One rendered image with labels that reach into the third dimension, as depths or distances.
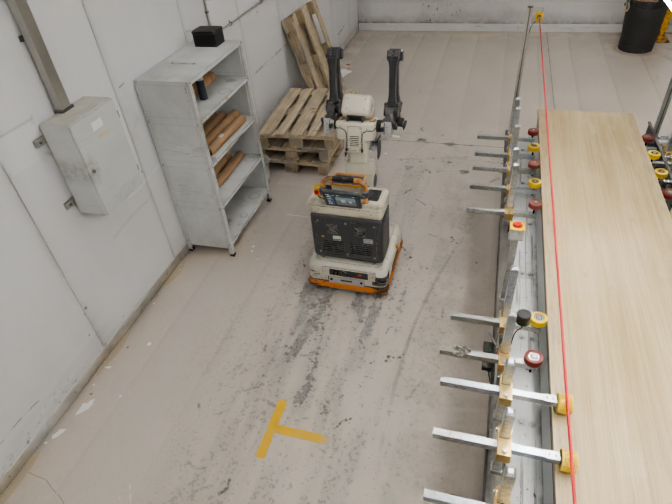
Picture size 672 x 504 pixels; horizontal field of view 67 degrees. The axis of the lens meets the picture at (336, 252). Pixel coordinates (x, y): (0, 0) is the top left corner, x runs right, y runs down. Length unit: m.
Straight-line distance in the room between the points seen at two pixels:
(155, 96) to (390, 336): 2.38
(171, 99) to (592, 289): 2.94
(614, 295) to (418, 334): 1.39
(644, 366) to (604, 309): 0.35
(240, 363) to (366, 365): 0.87
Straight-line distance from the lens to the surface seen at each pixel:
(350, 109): 3.62
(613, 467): 2.29
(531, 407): 2.68
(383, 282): 3.79
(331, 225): 3.68
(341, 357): 3.57
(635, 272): 3.08
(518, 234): 2.66
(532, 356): 2.49
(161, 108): 3.99
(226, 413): 3.45
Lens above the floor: 2.79
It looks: 40 degrees down
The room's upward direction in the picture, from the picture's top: 5 degrees counter-clockwise
